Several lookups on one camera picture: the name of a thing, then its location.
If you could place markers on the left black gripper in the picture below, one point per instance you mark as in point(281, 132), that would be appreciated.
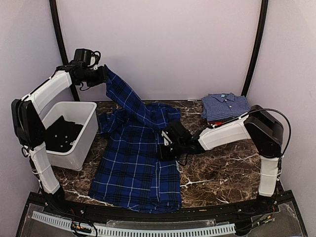
point(102, 77)

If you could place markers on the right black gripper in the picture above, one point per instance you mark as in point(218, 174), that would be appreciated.
point(162, 155)

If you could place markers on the dark blue plaid shirt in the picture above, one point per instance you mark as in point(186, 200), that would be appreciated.
point(129, 174)

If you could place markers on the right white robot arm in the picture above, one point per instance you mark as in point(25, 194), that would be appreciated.
point(258, 125)

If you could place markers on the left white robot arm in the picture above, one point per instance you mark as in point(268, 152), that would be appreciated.
point(30, 130)

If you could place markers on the white plastic bin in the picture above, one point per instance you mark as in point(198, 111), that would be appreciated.
point(81, 113)

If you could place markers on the red black folded shirt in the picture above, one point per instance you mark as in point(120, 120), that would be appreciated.
point(212, 123)

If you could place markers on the light blue checked folded shirt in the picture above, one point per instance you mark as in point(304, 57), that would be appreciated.
point(220, 107)

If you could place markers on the black garment in bin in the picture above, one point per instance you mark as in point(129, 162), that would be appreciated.
point(61, 135)

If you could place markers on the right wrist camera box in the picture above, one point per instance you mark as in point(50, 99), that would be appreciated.
point(175, 133)

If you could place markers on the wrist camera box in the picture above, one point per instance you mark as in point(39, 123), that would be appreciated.
point(86, 58)
point(175, 133)

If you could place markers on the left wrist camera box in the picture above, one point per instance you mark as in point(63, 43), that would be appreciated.
point(86, 58)

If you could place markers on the left black frame post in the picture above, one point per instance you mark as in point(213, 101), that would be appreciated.
point(58, 31)

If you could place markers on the black frame post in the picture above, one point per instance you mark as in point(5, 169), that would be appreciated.
point(58, 31)
point(256, 47)

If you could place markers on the black front rail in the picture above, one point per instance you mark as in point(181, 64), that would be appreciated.
point(239, 211)

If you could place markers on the white slotted cable duct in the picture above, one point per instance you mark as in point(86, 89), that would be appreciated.
point(137, 229)

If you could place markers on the right black frame post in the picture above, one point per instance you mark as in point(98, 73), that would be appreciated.
point(256, 47)

